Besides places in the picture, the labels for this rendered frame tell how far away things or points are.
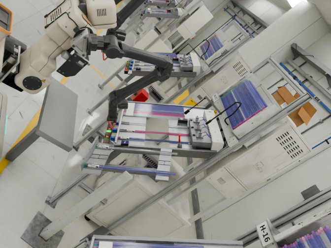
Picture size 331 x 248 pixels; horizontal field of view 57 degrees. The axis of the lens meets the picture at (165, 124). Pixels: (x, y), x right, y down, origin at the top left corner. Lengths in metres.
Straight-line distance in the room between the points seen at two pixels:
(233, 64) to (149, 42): 3.46
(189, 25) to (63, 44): 4.98
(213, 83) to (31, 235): 2.33
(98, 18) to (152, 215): 1.55
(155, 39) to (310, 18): 2.95
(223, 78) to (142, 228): 1.83
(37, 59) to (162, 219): 1.52
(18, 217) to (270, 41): 4.39
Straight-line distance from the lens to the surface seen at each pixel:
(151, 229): 2.65
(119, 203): 2.46
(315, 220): 1.41
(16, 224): 2.30
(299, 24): 5.45
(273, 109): 2.06
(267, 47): 5.38
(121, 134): 2.25
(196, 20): 6.60
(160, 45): 6.68
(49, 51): 1.86
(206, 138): 2.20
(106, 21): 1.74
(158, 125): 3.69
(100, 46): 1.64
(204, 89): 3.51
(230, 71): 3.48
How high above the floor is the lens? 1.74
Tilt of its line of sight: 19 degrees down
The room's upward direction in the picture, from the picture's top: 53 degrees clockwise
